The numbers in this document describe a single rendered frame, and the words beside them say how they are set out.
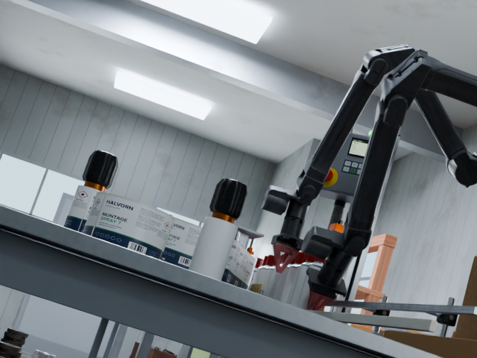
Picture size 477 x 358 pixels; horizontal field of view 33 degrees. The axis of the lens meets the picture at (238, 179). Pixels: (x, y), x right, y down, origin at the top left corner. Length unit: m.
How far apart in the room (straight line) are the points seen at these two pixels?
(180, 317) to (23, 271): 0.19
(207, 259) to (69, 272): 1.10
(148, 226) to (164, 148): 9.67
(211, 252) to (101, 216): 0.30
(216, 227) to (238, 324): 1.06
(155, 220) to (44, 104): 9.76
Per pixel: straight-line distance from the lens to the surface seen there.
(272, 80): 7.83
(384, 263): 6.66
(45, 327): 11.25
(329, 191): 2.37
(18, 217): 0.92
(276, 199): 2.23
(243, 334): 1.00
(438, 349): 1.22
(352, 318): 1.74
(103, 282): 0.96
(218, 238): 2.04
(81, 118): 11.59
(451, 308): 1.55
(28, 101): 11.66
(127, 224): 1.90
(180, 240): 2.25
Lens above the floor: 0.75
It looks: 12 degrees up
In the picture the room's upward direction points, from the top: 18 degrees clockwise
